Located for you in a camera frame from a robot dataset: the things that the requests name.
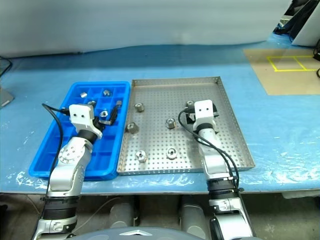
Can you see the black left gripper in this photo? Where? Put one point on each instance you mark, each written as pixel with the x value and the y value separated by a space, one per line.
pixel 98 123

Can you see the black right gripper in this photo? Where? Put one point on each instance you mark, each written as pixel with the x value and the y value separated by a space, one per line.
pixel 191 117

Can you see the metal nut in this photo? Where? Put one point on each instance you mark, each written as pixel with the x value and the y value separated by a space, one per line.
pixel 132 127
pixel 141 155
pixel 170 123

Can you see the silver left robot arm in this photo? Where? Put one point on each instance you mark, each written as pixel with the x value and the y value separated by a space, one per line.
pixel 67 155

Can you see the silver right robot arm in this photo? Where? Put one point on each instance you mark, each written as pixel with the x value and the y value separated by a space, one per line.
pixel 215 155

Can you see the blue plastic compartment tray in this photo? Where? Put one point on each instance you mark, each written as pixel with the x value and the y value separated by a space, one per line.
pixel 50 160

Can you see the perforated metal tray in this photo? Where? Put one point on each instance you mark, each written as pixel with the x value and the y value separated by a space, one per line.
pixel 155 140

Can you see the grey rounded cylinder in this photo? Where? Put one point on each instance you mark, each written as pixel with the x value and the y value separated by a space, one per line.
pixel 122 212
pixel 192 215

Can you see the brown cardboard sheet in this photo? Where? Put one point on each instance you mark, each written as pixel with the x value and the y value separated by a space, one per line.
pixel 287 82

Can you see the grey metal stand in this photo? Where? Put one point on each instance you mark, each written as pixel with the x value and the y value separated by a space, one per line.
pixel 5 98

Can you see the grey robot torso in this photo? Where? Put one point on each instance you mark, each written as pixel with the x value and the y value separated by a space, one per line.
pixel 140 235

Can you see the dark equipment clutter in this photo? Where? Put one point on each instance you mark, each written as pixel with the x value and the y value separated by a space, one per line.
pixel 285 26

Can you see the white slanted panel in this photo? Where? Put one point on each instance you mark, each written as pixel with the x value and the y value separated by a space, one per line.
pixel 310 32

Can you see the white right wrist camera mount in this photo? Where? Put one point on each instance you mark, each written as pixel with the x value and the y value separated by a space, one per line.
pixel 203 108

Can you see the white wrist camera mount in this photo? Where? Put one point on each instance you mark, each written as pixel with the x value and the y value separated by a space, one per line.
pixel 203 108
pixel 78 112

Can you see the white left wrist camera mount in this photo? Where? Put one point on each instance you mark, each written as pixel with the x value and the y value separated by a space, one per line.
pixel 78 112

